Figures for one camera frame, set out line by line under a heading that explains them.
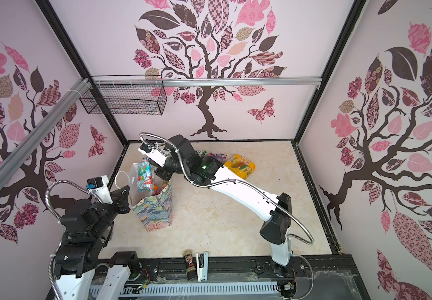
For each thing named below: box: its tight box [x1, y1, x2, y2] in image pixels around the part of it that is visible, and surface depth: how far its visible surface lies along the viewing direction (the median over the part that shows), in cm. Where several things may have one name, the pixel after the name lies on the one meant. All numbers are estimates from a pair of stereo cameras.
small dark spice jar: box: [182, 250, 197, 282], surface depth 74 cm
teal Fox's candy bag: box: [137, 160, 154, 193], surface depth 64 cm
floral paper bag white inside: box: [128, 163, 173, 232], surface depth 74 cm
